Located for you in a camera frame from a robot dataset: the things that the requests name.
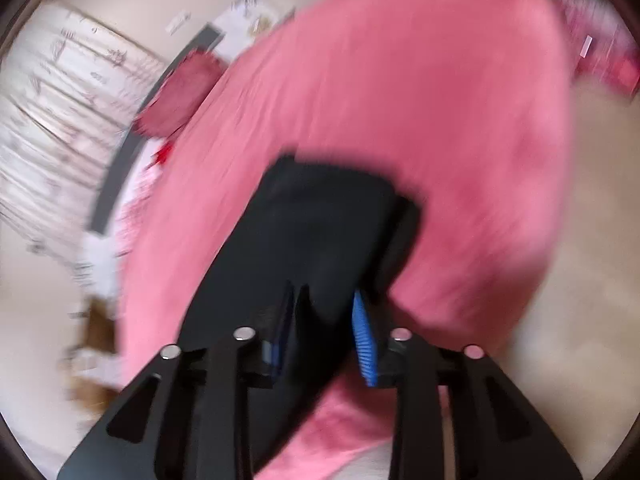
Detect black pants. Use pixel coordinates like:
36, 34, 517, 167
178, 155, 421, 469

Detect pink floral cloth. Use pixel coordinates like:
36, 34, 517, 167
115, 149, 164, 258

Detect red garment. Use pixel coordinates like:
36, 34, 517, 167
148, 140, 174, 168

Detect red ruffled pillow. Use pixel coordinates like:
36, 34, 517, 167
134, 49, 227, 139

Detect pink bed blanket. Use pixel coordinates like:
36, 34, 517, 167
115, 0, 576, 480

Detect grey bed headboard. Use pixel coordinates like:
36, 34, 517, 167
86, 23, 226, 235

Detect white right nightstand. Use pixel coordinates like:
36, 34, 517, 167
210, 0, 295, 63

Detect floral curtain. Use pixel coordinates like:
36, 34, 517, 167
1, 0, 166, 266

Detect white wall socket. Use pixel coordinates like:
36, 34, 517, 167
165, 10, 191, 36

